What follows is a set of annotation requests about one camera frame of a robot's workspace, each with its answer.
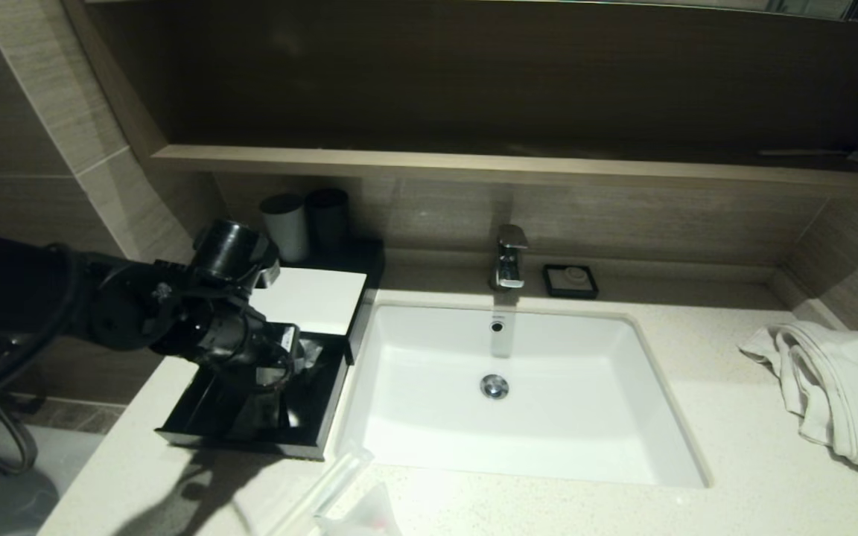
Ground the white rectangular sink basin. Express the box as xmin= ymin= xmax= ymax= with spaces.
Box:
xmin=334 ymin=301 xmax=714 ymax=491

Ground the black glossy drawer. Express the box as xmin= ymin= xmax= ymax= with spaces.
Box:
xmin=155 ymin=331 xmax=352 ymax=461

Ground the black box with white lid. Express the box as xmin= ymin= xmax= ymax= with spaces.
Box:
xmin=247 ymin=236 xmax=387 ymax=366

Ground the wooden wall shelf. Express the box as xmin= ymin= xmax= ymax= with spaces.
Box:
xmin=150 ymin=144 xmax=858 ymax=197

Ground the black cup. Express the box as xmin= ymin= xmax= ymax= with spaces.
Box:
xmin=305 ymin=187 xmax=352 ymax=252

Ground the chrome faucet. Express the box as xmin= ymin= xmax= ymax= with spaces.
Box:
xmin=489 ymin=223 xmax=530 ymax=292

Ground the grey cup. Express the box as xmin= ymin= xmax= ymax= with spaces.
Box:
xmin=259 ymin=193 xmax=311 ymax=264

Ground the white sachet with red print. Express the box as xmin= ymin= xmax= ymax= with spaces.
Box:
xmin=314 ymin=482 xmax=404 ymax=536

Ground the clear plastic tube package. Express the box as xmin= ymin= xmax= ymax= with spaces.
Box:
xmin=268 ymin=438 xmax=375 ymax=536

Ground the white crumpled towel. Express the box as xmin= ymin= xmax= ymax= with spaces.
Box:
xmin=737 ymin=320 xmax=858 ymax=476

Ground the black square soap dish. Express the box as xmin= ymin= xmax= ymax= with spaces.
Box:
xmin=542 ymin=264 xmax=600 ymax=301

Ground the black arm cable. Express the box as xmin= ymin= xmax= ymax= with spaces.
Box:
xmin=0 ymin=246 xmax=80 ymax=414

